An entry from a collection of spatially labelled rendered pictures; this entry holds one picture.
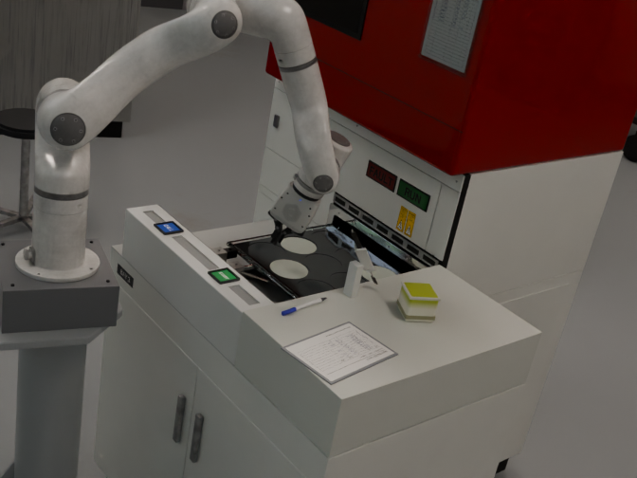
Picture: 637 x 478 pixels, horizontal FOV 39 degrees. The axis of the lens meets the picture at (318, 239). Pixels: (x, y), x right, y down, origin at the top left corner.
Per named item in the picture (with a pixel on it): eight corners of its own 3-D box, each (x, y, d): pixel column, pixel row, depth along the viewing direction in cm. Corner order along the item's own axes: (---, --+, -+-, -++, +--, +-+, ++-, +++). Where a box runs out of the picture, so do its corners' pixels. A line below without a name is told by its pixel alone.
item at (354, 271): (359, 286, 218) (370, 238, 213) (370, 295, 216) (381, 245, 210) (340, 291, 215) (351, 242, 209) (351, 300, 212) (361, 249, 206)
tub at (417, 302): (424, 306, 215) (430, 282, 212) (434, 323, 209) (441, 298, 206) (394, 305, 213) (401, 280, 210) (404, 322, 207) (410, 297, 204)
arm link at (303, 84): (314, 74, 197) (345, 193, 212) (317, 48, 210) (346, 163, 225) (274, 82, 198) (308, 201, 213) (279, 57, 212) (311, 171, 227)
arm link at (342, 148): (327, 197, 220) (328, 180, 228) (354, 156, 214) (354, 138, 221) (296, 182, 218) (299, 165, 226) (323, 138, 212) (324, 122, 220)
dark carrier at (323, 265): (332, 228, 263) (333, 226, 263) (412, 284, 240) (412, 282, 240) (233, 246, 242) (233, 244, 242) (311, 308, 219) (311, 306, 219)
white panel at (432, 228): (263, 189, 299) (282, 71, 282) (434, 310, 245) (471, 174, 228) (256, 190, 297) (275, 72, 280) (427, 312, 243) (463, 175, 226)
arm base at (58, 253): (27, 286, 199) (29, 209, 192) (6, 248, 214) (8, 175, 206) (110, 278, 209) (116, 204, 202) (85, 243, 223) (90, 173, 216)
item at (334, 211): (328, 230, 272) (334, 202, 268) (428, 302, 243) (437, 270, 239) (323, 231, 271) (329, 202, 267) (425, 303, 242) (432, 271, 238)
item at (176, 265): (152, 249, 248) (156, 203, 242) (267, 356, 211) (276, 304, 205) (120, 255, 242) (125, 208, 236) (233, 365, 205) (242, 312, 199)
